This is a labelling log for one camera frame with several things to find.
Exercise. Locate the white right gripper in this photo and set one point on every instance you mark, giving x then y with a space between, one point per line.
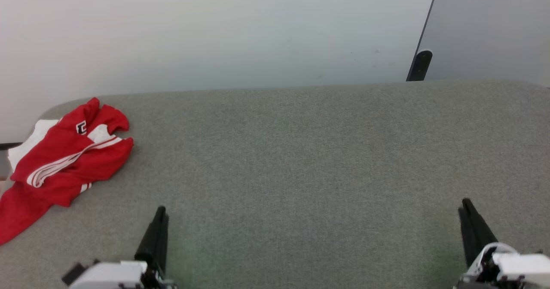
515 267

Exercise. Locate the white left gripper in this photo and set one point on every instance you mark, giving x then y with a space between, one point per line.
109 276

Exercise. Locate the red shirt with white stripes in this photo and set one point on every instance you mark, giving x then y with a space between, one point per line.
64 160

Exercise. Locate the grey fabric sofa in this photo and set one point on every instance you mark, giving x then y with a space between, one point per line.
300 173

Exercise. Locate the black baseboard strip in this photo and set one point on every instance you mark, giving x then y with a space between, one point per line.
9 145

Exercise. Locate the grey partition panel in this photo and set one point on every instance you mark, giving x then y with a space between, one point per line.
490 27

